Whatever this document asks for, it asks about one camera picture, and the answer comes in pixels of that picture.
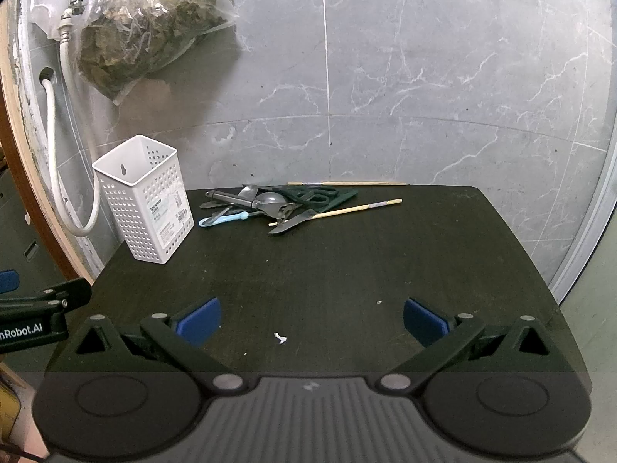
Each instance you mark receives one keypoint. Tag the small silver spoon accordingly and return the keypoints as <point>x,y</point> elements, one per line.
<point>248,192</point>

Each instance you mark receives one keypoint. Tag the large dark metal spoon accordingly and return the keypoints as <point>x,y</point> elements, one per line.
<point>266,198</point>

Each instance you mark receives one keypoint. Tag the white perforated utensil basket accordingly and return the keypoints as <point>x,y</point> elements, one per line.
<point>143,184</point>

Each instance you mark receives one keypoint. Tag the bamboo chopstick with purple band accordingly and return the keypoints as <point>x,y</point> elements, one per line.
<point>357,208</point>

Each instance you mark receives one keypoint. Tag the silver fork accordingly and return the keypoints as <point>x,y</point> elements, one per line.
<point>284,209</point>

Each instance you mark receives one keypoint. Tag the white paper scrap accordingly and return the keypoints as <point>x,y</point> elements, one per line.
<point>281,339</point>

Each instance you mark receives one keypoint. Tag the black handled kitchen knife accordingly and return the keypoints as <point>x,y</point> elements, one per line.
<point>293,222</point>

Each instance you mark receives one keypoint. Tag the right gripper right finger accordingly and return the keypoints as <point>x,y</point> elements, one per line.
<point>444,340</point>

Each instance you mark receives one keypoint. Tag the light blue handled utensil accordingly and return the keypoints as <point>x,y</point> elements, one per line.
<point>223,219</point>

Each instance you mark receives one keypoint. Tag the plastic bag of dried leaves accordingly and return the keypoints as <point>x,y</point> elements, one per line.
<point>123,41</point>

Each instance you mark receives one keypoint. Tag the black handled scissors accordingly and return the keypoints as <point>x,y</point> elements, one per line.
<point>319,198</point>

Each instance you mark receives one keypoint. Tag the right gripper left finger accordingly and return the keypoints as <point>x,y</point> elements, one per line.
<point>177,341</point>

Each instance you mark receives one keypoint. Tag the metal wall faucet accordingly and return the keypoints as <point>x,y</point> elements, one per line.
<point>74,8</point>

